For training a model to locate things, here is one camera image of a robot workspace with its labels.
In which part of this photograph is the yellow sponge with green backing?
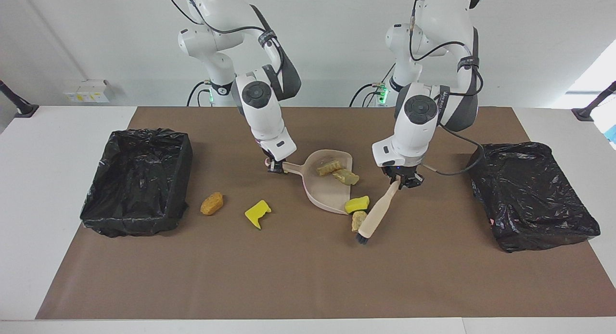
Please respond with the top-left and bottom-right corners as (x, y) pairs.
(344, 195), (371, 215)

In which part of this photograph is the open black lined trash bin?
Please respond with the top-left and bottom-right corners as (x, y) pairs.
(79, 128), (193, 238)

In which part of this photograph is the beige hand brush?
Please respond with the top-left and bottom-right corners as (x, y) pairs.
(355, 180), (401, 244)

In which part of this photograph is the brown fried nugget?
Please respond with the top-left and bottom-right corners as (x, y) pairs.
(200, 192), (224, 216)

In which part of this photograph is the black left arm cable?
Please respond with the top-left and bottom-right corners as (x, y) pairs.
(408, 0), (484, 177)

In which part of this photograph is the black bag covered bin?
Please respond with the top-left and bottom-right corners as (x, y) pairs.
(466, 141), (601, 253)

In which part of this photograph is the white wall socket box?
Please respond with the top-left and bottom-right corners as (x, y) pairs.
(64, 80), (115, 103)

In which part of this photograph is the brown table mat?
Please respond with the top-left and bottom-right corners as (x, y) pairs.
(35, 106), (616, 320)

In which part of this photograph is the beige plastic dustpan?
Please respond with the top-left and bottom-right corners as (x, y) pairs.
(282, 149), (353, 215)

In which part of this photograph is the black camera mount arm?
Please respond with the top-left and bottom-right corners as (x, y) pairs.
(0, 80), (39, 118)
(572, 81), (616, 122)

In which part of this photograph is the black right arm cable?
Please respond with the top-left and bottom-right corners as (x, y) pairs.
(164, 0), (289, 79)

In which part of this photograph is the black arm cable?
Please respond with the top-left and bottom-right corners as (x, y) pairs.
(164, 0), (289, 79)
(408, 0), (484, 177)

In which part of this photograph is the black left base cable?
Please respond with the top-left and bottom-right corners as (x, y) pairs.
(350, 81), (385, 107)

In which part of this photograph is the notched yellow sponge piece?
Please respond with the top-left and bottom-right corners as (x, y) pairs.
(244, 200), (272, 230)

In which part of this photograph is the black base cable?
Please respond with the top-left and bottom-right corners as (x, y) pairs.
(187, 80), (212, 107)
(350, 81), (385, 107)

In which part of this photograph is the black right base cable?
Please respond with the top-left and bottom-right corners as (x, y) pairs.
(187, 80), (212, 107)

